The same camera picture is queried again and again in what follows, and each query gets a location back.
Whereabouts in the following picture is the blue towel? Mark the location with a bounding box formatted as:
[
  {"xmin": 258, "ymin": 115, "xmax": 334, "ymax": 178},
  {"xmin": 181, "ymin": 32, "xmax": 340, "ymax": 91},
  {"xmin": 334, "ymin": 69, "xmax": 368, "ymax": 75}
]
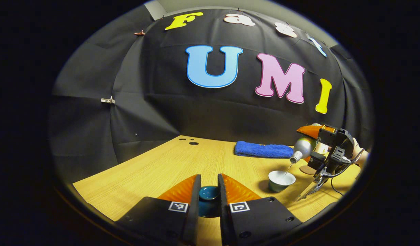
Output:
[{"xmin": 235, "ymin": 141, "xmax": 294, "ymax": 159}]

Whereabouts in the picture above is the black cable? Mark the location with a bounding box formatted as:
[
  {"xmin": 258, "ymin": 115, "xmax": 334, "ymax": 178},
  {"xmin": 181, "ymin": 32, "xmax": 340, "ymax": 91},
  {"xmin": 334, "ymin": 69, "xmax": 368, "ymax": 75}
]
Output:
[{"xmin": 330, "ymin": 148, "xmax": 365, "ymax": 197}]

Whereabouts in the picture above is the black backdrop cloth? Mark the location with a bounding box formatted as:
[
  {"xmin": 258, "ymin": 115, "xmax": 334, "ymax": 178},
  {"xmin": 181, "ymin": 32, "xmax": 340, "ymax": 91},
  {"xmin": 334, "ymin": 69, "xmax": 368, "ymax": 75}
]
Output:
[{"xmin": 50, "ymin": 9, "xmax": 374, "ymax": 183}]

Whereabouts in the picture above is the green label water bottle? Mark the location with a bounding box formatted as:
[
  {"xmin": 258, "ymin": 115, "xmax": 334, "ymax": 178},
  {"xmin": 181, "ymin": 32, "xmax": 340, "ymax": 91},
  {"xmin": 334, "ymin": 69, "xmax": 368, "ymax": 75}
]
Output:
[{"xmin": 290, "ymin": 123, "xmax": 321, "ymax": 164}]

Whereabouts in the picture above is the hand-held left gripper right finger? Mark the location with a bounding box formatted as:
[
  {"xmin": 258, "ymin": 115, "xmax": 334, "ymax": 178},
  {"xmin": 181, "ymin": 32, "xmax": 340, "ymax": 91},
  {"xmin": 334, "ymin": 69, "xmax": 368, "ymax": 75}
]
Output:
[{"xmin": 218, "ymin": 174, "xmax": 303, "ymax": 246}]

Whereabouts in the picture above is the teal teacup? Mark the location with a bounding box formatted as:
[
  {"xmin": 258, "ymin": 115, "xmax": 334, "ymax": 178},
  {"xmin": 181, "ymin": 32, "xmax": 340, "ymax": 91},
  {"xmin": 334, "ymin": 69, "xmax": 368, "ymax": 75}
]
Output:
[{"xmin": 268, "ymin": 170, "xmax": 296, "ymax": 192}]

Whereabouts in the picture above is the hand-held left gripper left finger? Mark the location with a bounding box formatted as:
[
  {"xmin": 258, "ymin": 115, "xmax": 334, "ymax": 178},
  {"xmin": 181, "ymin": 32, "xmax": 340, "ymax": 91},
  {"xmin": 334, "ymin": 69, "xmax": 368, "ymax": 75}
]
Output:
[{"xmin": 116, "ymin": 174, "xmax": 202, "ymax": 246}]

